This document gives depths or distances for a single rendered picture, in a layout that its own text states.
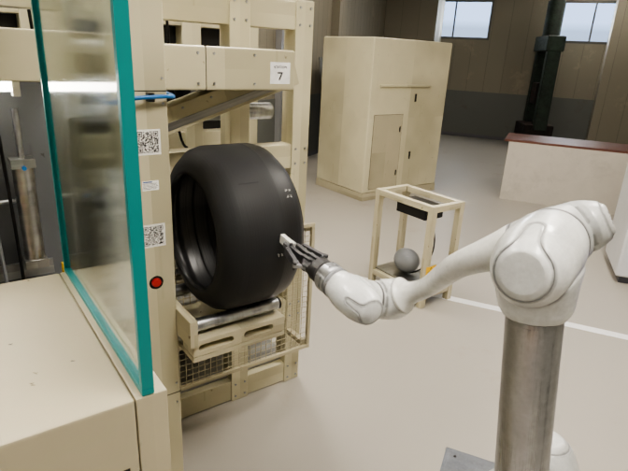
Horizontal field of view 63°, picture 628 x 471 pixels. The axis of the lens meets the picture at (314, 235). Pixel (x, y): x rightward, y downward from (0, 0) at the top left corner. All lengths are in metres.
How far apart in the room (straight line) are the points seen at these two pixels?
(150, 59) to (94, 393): 0.99
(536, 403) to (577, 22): 12.60
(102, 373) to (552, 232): 0.77
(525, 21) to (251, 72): 11.72
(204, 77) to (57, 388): 1.29
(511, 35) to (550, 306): 12.64
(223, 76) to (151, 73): 0.44
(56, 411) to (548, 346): 0.80
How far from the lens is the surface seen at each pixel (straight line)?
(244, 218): 1.57
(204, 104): 2.08
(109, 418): 0.86
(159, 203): 1.64
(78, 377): 0.93
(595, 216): 1.07
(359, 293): 1.33
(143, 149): 1.59
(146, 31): 1.58
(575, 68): 13.41
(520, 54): 13.43
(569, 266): 0.90
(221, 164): 1.65
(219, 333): 1.80
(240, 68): 1.99
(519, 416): 1.07
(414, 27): 12.97
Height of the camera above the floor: 1.78
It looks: 20 degrees down
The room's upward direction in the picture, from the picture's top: 3 degrees clockwise
